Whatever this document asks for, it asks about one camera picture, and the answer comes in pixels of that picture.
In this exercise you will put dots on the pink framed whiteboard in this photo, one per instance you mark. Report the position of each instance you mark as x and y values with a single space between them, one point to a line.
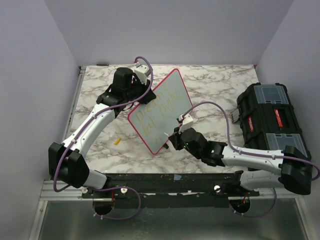
159 116

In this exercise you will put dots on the yellow marker cap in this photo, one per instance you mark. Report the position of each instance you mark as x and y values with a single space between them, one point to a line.
117 141

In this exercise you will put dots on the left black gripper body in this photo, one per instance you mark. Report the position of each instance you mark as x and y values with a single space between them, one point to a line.
138 89

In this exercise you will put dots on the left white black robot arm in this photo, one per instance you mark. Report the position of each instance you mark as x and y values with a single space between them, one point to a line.
66 160

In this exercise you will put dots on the small black wall clip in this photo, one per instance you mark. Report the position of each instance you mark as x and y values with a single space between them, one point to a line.
102 64

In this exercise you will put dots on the black plastic toolbox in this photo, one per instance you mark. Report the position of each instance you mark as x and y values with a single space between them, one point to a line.
267 119

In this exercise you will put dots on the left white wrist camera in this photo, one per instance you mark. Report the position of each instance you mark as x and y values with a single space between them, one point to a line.
142 72

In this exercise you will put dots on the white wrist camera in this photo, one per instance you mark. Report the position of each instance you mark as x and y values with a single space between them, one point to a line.
185 122
142 72

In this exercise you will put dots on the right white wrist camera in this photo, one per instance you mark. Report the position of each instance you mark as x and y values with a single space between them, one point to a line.
185 122

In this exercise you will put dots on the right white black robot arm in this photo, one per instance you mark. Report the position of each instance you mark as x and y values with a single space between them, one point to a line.
286 168

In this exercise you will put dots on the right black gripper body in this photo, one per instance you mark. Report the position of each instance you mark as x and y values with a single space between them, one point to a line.
176 129

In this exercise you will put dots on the black base frame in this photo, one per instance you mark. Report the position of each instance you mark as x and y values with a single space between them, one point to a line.
168 190

